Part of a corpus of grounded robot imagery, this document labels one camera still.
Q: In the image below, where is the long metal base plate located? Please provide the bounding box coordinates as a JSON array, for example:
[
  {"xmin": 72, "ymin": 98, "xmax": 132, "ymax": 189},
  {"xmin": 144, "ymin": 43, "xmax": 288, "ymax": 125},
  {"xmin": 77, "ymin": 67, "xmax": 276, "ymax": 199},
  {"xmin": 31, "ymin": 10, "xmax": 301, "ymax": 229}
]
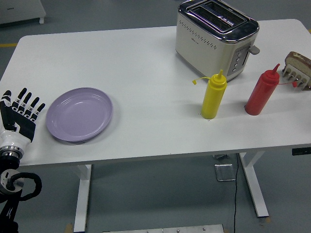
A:
[{"xmin": 102, "ymin": 223, "xmax": 225, "ymax": 233}]

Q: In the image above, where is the white cabinet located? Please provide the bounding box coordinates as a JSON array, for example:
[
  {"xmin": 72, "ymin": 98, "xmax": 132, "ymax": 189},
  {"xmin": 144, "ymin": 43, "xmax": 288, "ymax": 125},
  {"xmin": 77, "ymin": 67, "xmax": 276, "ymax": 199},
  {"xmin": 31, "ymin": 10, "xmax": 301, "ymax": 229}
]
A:
[{"xmin": 0, "ymin": 0, "xmax": 46, "ymax": 25}]

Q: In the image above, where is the black floor cable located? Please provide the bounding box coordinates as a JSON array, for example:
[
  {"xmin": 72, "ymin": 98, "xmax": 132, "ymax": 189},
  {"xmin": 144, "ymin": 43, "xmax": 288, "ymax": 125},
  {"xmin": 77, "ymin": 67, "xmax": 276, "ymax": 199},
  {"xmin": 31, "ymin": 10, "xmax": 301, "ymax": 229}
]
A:
[{"xmin": 232, "ymin": 153, "xmax": 240, "ymax": 233}]

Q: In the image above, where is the purple plate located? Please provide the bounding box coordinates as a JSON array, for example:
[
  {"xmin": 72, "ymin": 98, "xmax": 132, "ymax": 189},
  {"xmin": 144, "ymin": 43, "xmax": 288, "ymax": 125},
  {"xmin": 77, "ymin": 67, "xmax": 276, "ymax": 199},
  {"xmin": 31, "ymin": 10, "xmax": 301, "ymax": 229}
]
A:
[{"xmin": 45, "ymin": 87, "xmax": 114, "ymax": 143}]

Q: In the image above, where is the yellow squeeze bottle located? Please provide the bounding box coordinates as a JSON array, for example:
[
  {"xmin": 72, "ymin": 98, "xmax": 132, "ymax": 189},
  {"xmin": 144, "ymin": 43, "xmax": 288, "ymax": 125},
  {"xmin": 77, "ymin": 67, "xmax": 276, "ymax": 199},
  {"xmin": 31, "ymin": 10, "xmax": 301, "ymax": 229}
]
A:
[{"xmin": 192, "ymin": 69, "xmax": 228, "ymax": 120}]

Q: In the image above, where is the metal toast rack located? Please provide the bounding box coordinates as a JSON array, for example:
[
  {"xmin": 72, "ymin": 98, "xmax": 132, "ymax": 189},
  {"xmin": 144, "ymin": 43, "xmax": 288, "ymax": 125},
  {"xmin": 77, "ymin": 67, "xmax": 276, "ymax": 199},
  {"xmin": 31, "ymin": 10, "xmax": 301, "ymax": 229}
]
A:
[{"xmin": 281, "ymin": 63, "xmax": 311, "ymax": 92}]

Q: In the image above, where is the white table leg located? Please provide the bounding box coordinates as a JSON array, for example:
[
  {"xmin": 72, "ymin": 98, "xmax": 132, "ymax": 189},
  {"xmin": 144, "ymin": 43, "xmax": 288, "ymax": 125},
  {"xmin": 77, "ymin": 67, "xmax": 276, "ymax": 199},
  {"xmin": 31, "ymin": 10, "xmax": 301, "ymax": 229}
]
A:
[
  {"xmin": 73, "ymin": 164, "xmax": 92, "ymax": 233},
  {"xmin": 238, "ymin": 150, "xmax": 270, "ymax": 218}
]

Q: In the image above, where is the square metal floor plate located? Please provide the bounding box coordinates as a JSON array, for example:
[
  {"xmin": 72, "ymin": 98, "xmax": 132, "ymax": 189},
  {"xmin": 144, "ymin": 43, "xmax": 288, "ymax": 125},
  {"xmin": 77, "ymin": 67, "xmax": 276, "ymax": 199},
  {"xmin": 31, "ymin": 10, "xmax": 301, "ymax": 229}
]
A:
[{"xmin": 214, "ymin": 163, "xmax": 237, "ymax": 182}]

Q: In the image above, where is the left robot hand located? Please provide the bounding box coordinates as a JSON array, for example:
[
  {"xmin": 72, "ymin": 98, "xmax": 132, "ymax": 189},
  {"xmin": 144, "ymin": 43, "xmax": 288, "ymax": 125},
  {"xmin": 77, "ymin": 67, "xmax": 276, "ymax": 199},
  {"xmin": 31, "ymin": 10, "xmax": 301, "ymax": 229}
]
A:
[{"xmin": 0, "ymin": 87, "xmax": 46, "ymax": 149}]

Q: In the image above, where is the red squeeze bottle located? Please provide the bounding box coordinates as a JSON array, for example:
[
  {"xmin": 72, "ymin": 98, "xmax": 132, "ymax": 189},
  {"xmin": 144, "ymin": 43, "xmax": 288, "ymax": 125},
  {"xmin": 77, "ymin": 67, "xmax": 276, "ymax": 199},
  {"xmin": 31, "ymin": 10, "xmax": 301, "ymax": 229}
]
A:
[{"xmin": 244, "ymin": 63, "xmax": 297, "ymax": 116}]

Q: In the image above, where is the cream and chrome toaster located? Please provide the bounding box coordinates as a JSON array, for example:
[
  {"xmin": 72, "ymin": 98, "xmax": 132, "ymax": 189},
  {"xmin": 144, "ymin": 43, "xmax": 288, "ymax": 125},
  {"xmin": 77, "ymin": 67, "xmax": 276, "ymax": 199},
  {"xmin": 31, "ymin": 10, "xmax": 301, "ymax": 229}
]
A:
[{"xmin": 175, "ymin": 0, "xmax": 260, "ymax": 83}]

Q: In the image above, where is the black table control panel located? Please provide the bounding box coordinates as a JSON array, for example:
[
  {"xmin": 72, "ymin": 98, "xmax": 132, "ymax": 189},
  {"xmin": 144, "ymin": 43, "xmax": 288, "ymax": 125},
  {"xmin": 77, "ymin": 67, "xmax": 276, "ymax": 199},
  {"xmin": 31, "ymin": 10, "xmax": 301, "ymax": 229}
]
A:
[{"xmin": 292, "ymin": 147, "xmax": 311, "ymax": 156}]

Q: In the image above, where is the brown bread slice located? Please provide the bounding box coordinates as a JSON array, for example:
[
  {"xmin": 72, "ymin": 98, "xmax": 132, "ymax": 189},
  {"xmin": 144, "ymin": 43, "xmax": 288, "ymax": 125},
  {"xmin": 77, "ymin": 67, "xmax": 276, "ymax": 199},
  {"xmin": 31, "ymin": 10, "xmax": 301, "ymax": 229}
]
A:
[{"xmin": 284, "ymin": 50, "xmax": 311, "ymax": 75}]

